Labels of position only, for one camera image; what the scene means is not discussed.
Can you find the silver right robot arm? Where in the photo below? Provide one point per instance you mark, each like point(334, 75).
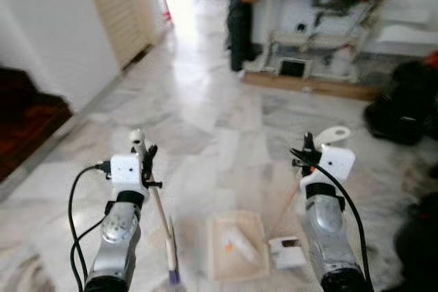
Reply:
point(328, 230)

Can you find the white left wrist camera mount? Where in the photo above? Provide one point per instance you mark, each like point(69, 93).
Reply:
point(128, 169)

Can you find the white shelf board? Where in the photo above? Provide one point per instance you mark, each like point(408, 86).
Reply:
point(407, 33)

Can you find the small white box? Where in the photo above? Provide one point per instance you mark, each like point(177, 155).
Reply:
point(287, 254)

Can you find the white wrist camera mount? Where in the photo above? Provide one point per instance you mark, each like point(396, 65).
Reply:
point(335, 163)
point(128, 169)

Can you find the beige louvered door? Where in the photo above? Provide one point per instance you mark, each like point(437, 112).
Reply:
point(120, 5)

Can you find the tall black bag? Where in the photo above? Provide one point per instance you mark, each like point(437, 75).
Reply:
point(241, 32)

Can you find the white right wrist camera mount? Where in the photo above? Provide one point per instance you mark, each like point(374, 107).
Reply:
point(335, 163)

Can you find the black bulky object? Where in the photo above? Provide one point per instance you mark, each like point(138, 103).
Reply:
point(419, 244)

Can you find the large black bag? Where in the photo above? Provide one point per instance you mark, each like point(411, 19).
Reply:
point(404, 104)

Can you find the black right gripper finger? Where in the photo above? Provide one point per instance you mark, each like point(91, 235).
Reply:
point(308, 145)

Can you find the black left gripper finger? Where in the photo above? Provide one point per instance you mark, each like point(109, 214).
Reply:
point(148, 158)

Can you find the dark red wooden furniture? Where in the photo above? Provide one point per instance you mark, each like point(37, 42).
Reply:
point(27, 117)

